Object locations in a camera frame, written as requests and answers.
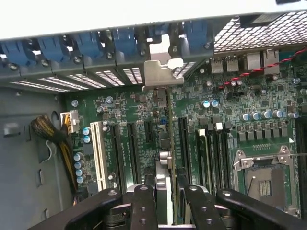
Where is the white power connector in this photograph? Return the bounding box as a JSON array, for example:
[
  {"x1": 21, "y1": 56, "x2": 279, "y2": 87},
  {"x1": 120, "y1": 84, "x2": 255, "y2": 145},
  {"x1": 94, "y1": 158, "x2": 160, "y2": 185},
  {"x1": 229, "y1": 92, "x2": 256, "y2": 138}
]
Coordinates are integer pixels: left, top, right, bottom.
[{"x1": 59, "y1": 111, "x2": 80, "y2": 135}]

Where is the blue card retention clip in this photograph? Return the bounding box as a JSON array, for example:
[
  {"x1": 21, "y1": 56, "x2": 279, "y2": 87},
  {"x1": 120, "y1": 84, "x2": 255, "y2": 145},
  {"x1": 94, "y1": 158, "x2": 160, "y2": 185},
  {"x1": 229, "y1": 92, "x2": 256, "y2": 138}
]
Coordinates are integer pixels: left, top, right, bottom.
[
  {"x1": 183, "y1": 20, "x2": 214, "y2": 52},
  {"x1": 37, "y1": 35, "x2": 71, "y2": 67},
  {"x1": 75, "y1": 31, "x2": 107, "y2": 62},
  {"x1": 0, "y1": 39, "x2": 36, "y2": 70},
  {"x1": 112, "y1": 27, "x2": 142, "y2": 58}
]

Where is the white expansion slot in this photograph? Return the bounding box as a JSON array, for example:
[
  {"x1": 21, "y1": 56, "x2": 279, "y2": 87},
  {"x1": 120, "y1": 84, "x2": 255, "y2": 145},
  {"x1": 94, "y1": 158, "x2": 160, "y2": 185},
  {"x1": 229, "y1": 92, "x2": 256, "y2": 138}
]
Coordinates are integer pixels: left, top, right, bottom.
[{"x1": 90, "y1": 121, "x2": 108, "y2": 192}]

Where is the short black expansion slot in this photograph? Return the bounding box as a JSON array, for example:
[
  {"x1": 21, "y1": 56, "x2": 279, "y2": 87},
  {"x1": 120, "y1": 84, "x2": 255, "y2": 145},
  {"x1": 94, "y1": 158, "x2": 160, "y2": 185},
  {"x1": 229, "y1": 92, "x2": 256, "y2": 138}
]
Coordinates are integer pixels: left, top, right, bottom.
[{"x1": 143, "y1": 121, "x2": 154, "y2": 143}]

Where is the large silver port block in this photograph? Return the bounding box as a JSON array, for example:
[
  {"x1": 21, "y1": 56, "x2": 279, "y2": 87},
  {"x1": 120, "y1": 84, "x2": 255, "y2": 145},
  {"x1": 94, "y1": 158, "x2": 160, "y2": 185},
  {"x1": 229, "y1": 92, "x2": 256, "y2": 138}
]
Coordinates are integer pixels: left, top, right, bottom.
[
  {"x1": 262, "y1": 49, "x2": 281, "y2": 75},
  {"x1": 246, "y1": 52, "x2": 262, "y2": 71}
]

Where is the open black PC case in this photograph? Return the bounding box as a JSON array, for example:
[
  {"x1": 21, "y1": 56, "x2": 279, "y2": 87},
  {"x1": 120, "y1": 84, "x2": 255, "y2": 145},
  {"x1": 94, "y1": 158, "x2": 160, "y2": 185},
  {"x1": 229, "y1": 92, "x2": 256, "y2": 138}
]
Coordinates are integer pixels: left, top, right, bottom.
[{"x1": 0, "y1": 0, "x2": 307, "y2": 230}]

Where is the red black twisted wire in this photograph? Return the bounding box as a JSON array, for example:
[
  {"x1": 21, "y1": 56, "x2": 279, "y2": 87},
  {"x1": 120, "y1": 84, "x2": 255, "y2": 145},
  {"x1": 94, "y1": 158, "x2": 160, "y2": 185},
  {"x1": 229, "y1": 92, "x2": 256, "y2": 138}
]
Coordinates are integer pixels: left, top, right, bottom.
[{"x1": 218, "y1": 46, "x2": 307, "y2": 90}]

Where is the green motherboard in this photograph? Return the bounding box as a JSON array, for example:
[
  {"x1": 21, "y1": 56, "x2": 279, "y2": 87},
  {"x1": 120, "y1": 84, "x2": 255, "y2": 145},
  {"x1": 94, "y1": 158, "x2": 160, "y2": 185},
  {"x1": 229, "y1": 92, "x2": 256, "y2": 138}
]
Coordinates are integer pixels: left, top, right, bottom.
[{"x1": 59, "y1": 52, "x2": 307, "y2": 216}]

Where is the CPU socket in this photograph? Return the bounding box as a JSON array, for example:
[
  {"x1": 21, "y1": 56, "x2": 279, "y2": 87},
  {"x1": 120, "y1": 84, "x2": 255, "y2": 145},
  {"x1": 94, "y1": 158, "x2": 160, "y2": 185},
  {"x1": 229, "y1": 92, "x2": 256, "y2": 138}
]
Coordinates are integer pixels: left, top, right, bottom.
[{"x1": 232, "y1": 143, "x2": 300, "y2": 216}]

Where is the small silver USB port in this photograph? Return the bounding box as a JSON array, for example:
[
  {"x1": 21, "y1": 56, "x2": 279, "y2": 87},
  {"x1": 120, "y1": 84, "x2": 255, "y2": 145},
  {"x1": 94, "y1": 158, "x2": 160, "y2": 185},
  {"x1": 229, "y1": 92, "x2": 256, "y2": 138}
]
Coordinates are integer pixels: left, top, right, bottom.
[
  {"x1": 211, "y1": 57, "x2": 224, "y2": 74},
  {"x1": 225, "y1": 56, "x2": 240, "y2": 72}
]

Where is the black yellow braided cable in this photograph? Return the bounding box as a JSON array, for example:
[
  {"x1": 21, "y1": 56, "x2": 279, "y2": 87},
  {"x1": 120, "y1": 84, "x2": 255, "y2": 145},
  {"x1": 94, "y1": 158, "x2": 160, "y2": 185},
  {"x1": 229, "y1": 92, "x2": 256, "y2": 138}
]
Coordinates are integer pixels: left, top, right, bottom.
[{"x1": 31, "y1": 115, "x2": 80, "y2": 207}]

